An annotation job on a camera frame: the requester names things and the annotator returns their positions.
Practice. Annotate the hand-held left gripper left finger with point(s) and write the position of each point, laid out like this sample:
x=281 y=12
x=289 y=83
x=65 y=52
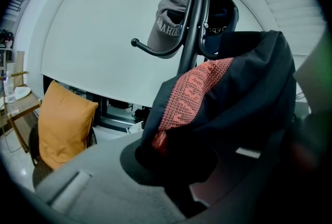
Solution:
x=109 y=179

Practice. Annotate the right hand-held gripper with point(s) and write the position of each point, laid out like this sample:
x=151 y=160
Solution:
x=316 y=75

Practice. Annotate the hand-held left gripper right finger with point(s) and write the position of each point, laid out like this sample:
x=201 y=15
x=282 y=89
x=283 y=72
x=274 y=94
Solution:
x=259 y=179

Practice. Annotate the black garment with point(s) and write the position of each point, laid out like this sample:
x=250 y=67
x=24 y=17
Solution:
x=246 y=88

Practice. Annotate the black coat rack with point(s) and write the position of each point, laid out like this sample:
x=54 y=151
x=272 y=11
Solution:
x=193 y=23

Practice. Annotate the dark round chair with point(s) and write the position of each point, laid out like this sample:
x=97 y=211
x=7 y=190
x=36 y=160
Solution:
x=41 y=176

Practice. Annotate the orange cushion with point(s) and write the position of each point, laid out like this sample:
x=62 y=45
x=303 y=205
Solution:
x=64 y=124

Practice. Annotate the navy cap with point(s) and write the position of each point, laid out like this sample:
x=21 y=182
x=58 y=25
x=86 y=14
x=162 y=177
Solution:
x=223 y=18

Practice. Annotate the wooden gold-framed rack table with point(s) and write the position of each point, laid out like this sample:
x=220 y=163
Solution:
x=23 y=109

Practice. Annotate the clear plastic water bottle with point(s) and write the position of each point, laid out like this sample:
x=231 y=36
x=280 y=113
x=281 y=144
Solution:
x=10 y=88

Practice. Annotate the grey cap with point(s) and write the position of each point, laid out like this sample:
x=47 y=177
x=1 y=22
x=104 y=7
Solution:
x=168 y=10

